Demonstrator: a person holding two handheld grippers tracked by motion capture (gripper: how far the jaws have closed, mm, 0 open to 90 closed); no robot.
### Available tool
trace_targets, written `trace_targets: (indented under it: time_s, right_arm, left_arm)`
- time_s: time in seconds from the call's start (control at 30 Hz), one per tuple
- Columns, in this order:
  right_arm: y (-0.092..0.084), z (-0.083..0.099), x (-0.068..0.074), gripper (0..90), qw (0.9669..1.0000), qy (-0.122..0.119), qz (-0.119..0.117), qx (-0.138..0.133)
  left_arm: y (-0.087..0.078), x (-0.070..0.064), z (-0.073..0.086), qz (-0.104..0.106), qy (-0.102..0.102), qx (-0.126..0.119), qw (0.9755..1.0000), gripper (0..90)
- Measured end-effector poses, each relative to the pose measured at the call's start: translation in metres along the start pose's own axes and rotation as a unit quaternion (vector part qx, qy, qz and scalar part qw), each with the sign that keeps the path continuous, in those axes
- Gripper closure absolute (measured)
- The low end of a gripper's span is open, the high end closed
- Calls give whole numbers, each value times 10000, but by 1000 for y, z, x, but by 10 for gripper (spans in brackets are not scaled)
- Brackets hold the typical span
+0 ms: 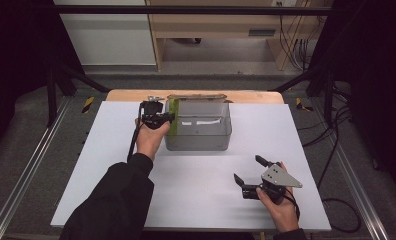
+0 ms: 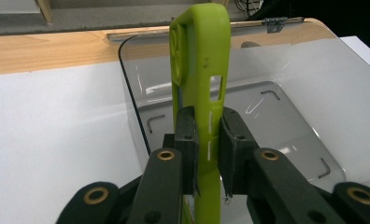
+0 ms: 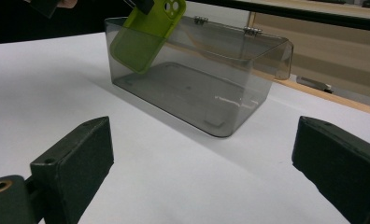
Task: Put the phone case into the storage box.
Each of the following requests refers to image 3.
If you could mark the wooden desk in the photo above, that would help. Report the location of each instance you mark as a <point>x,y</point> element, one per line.
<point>329,49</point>

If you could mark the green phone case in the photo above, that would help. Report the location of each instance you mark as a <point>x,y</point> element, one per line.
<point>159,21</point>

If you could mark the black horizontal frame bar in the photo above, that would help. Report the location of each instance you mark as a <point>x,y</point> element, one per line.
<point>298,14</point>

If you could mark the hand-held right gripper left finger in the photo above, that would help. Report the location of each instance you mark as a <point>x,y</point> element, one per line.
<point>74,168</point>

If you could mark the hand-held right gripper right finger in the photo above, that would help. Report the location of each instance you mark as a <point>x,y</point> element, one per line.
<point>342,171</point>

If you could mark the transparent grey storage box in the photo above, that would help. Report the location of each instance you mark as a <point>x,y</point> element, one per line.
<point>189,93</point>

